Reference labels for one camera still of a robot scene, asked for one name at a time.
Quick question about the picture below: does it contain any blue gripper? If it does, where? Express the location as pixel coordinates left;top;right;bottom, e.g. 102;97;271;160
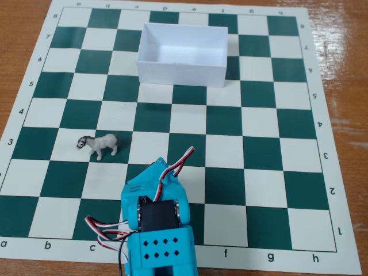
121;156;187;201

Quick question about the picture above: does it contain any small white grey toy horse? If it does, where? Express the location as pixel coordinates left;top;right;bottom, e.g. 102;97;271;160
76;133;120;161

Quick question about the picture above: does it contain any white rectangular open box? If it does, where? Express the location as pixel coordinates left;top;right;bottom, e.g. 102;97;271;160
135;22;229;88

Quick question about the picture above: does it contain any green and white chessboard mat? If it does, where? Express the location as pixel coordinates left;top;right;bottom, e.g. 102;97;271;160
0;0;362;275

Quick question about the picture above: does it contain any red white black gripper cable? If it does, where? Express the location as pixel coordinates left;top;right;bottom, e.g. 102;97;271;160
154;146;196;202

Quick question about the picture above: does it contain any red white black servo cable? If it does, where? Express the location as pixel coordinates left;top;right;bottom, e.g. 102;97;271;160
84;214;136;251

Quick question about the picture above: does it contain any thin black cable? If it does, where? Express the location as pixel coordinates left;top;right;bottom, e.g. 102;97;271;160
116;235;131;276

